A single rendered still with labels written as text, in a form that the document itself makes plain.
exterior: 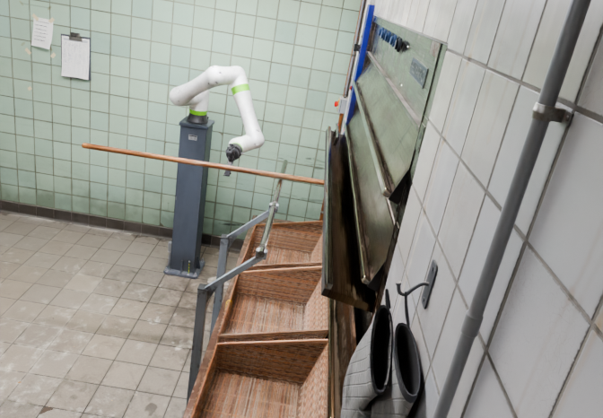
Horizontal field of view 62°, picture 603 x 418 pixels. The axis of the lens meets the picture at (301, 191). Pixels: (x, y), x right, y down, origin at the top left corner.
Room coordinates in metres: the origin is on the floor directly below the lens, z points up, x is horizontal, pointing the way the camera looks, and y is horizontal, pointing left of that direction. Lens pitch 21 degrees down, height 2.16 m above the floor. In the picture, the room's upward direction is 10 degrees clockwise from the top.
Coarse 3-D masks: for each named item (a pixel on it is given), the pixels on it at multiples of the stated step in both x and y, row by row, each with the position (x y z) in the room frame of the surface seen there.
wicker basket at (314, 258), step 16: (256, 224) 2.93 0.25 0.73; (288, 224) 2.92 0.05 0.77; (304, 224) 2.92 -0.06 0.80; (320, 224) 2.93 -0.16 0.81; (256, 240) 2.93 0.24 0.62; (272, 240) 2.93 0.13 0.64; (288, 240) 2.93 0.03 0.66; (304, 240) 2.93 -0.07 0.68; (320, 240) 2.85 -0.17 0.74; (272, 256) 2.82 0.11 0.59; (288, 256) 2.85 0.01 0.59; (304, 256) 2.89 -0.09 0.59; (320, 256) 2.61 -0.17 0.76; (320, 272) 2.41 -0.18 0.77
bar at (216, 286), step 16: (272, 208) 2.22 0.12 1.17; (272, 224) 2.08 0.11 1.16; (224, 240) 2.26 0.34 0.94; (224, 256) 2.26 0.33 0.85; (256, 256) 1.79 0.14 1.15; (224, 272) 2.27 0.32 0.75; (240, 272) 1.80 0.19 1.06; (208, 288) 1.79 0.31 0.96; (192, 352) 1.78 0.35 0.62; (192, 368) 1.78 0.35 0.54; (192, 384) 1.78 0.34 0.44
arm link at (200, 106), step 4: (204, 92) 3.39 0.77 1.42; (208, 92) 3.43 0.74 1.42; (196, 96) 3.34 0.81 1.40; (200, 96) 3.37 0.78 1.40; (204, 96) 3.39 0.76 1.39; (208, 96) 3.44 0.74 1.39; (196, 100) 3.35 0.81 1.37; (200, 100) 3.38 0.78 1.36; (204, 100) 3.40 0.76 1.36; (208, 100) 3.45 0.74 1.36; (192, 104) 3.35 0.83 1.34; (196, 104) 3.37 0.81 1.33; (200, 104) 3.38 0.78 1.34; (204, 104) 3.40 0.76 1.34; (192, 108) 3.38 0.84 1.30; (196, 108) 3.38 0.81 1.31; (200, 108) 3.39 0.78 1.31; (204, 108) 3.40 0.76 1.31; (192, 112) 3.39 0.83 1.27; (196, 112) 3.38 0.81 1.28; (200, 112) 3.39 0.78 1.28; (204, 112) 3.41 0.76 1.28
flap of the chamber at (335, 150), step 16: (336, 144) 2.70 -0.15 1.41; (336, 160) 2.42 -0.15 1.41; (336, 176) 2.17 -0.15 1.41; (336, 192) 1.97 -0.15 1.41; (336, 208) 1.79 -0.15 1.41; (352, 208) 1.85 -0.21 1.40; (336, 224) 1.64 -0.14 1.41; (352, 224) 1.69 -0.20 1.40; (336, 240) 1.51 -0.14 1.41; (352, 240) 1.56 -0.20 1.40; (336, 256) 1.41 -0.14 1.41; (352, 256) 1.44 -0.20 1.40; (336, 272) 1.31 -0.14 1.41; (352, 272) 1.34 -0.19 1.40; (336, 288) 1.22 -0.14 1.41; (352, 288) 1.25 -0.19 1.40; (368, 288) 1.28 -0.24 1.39; (352, 304) 1.20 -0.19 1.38; (368, 304) 1.20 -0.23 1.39
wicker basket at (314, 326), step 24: (240, 288) 2.33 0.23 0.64; (264, 288) 2.33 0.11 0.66; (288, 288) 2.33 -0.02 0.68; (312, 288) 2.33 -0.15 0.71; (240, 312) 2.17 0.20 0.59; (264, 312) 2.21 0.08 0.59; (312, 312) 2.14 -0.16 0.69; (240, 336) 1.79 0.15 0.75; (264, 336) 1.79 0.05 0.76; (288, 336) 2.05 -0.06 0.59; (312, 336) 1.94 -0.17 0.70; (288, 360) 1.79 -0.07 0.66
